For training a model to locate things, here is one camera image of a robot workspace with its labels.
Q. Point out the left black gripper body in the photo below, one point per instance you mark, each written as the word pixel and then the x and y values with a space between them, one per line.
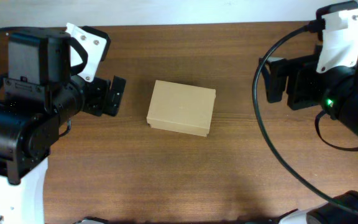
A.
pixel 97 96

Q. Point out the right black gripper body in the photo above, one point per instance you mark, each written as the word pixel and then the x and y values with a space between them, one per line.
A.
pixel 299 88

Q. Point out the cardboard box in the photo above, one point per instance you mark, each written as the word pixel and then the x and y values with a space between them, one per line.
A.
pixel 181 108

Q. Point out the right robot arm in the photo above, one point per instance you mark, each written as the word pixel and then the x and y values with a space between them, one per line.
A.
pixel 342 208

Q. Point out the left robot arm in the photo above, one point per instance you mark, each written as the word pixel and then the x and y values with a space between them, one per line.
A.
pixel 51 78

